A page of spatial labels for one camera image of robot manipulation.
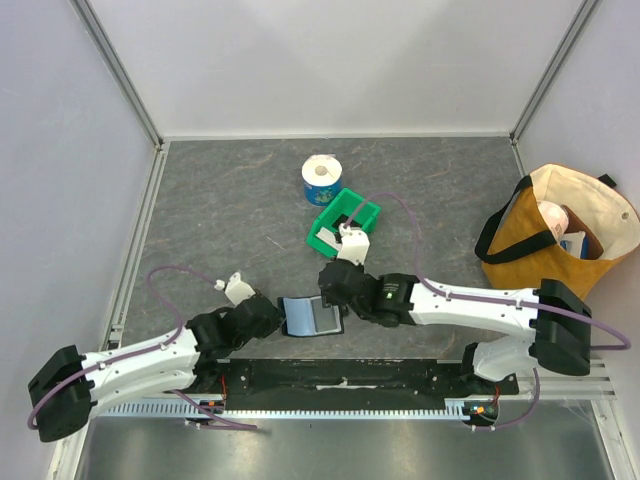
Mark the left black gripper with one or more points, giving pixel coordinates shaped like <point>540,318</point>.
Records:
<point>273,323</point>

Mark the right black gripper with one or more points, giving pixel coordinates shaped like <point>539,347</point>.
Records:
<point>343,223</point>

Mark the light blue card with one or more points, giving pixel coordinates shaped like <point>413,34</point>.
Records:
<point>299,317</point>

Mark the black leather card holder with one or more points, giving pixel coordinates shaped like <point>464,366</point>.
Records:
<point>329,319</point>

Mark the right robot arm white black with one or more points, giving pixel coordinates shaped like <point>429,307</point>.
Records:
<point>543,327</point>

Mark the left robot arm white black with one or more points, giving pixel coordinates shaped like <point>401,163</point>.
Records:
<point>72,388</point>

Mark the stack of white cards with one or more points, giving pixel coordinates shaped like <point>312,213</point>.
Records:
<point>329,238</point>

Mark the black card in bin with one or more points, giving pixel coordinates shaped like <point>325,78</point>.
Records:
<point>342,219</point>

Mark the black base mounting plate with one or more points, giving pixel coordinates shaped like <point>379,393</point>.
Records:
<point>252,376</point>

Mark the toilet paper roll blue wrapper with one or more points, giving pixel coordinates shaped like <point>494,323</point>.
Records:
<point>322,179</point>

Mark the mustard canvas tote bag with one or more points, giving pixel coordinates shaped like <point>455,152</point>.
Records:
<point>518,249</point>

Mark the items inside tote bag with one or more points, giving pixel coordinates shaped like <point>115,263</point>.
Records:
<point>570,232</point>

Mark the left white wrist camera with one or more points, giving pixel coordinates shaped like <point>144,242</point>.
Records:
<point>236,289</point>

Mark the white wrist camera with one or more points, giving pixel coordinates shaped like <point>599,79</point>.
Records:
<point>236,289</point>
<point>354,245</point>

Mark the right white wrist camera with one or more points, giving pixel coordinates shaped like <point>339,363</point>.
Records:
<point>354,245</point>

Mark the left aluminium frame post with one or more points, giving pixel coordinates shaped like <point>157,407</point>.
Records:
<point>107,51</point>

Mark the aluminium frame post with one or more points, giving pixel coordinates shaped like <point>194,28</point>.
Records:
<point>107,51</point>
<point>566,45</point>

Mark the right aluminium frame post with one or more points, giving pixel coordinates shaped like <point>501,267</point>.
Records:
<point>566,45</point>

